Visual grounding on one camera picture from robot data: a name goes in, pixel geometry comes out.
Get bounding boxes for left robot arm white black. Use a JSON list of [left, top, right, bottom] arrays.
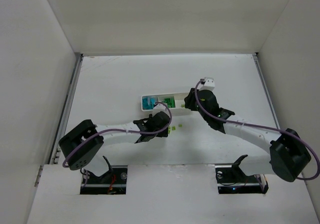
[[58, 110, 172, 177]]

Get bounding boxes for green lego brick stack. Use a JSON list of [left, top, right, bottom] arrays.
[[163, 97, 176, 108]]

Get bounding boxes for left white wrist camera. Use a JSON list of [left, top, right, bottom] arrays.
[[152, 103, 166, 115]]

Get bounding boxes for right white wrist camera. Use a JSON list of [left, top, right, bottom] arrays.
[[199, 77, 215, 91]]

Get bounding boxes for white three-compartment tray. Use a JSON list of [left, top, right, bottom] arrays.
[[140, 91, 196, 117]]

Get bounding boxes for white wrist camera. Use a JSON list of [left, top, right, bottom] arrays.
[[152, 103, 166, 115], [199, 77, 215, 91]]

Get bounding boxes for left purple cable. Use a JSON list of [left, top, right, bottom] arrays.
[[62, 102, 173, 169]]

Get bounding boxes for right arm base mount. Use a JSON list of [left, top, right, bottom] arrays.
[[215, 155, 269, 195]]

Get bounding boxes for teal lego brick stack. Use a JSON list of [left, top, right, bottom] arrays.
[[141, 96, 157, 110]]

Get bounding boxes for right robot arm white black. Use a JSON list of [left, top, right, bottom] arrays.
[[184, 88, 312, 182]]

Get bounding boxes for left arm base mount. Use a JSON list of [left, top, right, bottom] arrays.
[[80, 156, 128, 195]]

